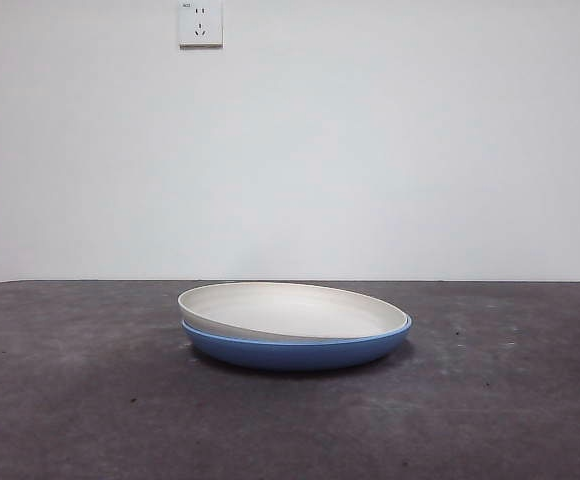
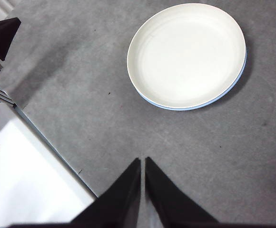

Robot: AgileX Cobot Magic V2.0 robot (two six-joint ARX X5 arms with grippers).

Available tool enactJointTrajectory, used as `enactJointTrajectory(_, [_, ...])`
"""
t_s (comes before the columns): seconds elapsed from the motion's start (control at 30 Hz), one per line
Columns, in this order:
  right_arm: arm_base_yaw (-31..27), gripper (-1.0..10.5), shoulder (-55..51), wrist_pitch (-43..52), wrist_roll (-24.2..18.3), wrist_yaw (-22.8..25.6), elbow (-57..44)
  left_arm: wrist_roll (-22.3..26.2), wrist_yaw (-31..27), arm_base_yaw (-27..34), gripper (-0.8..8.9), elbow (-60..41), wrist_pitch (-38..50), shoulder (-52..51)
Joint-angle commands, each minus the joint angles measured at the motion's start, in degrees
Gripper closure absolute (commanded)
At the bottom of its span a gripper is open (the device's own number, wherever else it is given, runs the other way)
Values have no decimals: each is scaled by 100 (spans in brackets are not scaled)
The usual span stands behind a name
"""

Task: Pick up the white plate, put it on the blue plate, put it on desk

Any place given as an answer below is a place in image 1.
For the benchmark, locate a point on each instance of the white wall socket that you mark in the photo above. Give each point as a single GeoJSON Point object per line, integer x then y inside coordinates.
{"type": "Point", "coordinates": [200, 25]}

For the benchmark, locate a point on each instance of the white round plate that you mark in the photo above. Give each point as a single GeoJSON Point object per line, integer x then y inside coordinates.
{"type": "Point", "coordinates": [290, 310]}

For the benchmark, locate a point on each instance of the blue round plate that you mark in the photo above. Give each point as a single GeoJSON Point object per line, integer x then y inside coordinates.
{"type": "Point", "coordinates": [295, 356]}

